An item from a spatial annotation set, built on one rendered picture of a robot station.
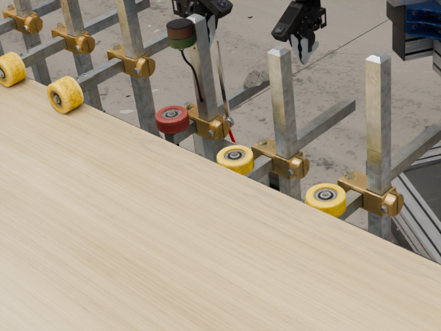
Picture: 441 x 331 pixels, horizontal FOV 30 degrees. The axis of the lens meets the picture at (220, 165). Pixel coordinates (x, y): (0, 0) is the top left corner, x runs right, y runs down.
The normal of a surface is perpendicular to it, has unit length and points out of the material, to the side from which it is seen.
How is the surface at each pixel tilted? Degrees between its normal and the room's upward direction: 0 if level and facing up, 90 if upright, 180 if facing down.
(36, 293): 0
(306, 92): 0
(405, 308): 0
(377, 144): 90
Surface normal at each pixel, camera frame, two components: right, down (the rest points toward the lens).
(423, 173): -0.11, -0.82
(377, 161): -0.70, 0.47
